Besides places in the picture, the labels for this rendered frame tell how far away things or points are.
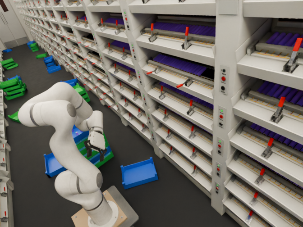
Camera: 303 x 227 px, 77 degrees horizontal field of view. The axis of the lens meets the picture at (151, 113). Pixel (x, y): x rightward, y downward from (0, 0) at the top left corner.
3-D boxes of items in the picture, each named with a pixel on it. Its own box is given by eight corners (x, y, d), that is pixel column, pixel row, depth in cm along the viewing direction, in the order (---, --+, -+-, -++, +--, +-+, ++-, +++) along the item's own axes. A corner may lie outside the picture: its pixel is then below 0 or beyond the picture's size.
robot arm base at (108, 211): (94, 240, 106) (81, 225, 95) (84, 213, 120) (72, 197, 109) (123, 219, 113) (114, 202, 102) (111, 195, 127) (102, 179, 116)
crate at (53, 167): (69, 168, 193) (66, 163, 188) (48, 178, 186) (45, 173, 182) (65, 150, 215) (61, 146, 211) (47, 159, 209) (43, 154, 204)
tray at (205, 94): (215, 106, 88) (211, 91, 82) (144, 73, 131) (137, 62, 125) (242, 78, 92) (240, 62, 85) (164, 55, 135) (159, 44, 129)
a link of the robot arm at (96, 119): (85, 128, 115) (99, 124, 115) (86, 111, 123) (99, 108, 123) (91, 135, 122) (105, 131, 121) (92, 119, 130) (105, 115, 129)
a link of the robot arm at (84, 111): (53, 114, 97) (82, 135, 124) (82, 106, 96) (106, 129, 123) (54, 100, 101) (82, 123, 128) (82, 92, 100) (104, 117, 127)
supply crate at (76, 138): (71, 146, 158) (66, 139, 154) (62, 135, 172) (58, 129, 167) (101, 127, 172) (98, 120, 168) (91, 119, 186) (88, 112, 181)
